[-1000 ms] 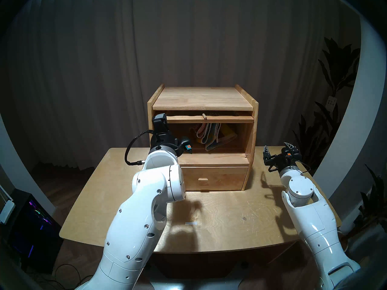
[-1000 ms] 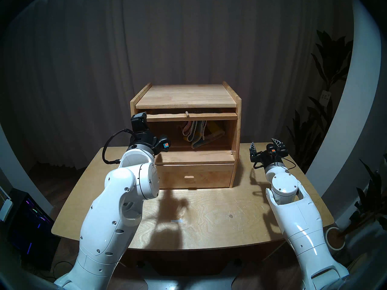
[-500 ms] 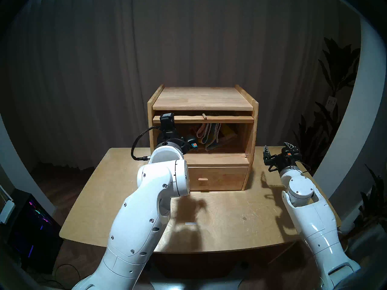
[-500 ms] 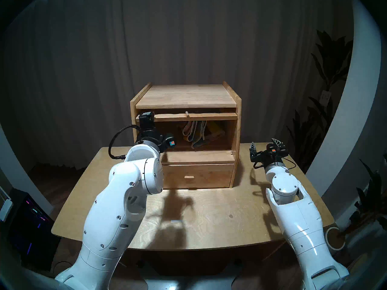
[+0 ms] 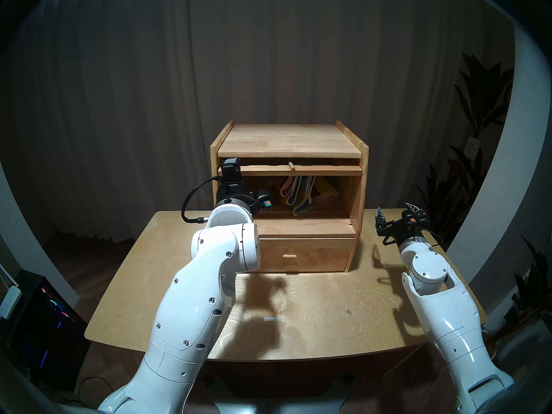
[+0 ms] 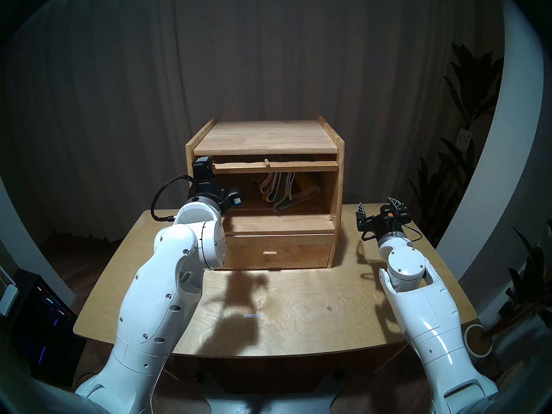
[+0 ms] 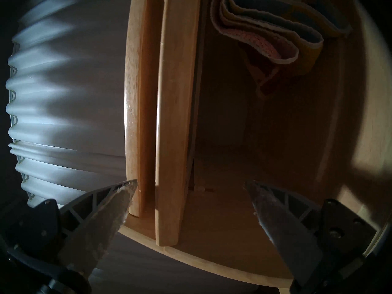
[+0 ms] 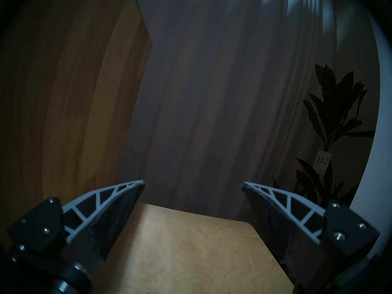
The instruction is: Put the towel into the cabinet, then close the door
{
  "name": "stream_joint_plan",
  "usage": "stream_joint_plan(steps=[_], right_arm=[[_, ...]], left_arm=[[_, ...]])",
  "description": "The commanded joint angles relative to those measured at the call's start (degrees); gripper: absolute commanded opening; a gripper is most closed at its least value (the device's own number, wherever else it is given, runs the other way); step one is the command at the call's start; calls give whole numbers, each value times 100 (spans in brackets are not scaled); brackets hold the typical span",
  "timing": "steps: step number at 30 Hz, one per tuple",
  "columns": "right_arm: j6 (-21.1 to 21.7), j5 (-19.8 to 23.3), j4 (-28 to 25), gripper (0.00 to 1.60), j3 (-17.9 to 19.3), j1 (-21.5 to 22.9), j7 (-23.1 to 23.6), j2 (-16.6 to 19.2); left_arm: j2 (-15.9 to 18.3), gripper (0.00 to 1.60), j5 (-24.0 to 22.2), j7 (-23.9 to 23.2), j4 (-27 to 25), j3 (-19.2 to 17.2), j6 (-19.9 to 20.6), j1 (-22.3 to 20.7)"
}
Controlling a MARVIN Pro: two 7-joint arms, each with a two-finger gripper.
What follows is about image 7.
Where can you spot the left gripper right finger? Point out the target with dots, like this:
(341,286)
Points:
(284,226)

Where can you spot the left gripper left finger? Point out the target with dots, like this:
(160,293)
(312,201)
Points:
(92,223)

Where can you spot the pink blue towel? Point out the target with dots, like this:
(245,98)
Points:
(260,30)

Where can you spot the wooden cabinet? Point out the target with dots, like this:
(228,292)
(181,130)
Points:
(229,210)

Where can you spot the grey curtain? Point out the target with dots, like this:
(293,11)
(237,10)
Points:
(67,97)

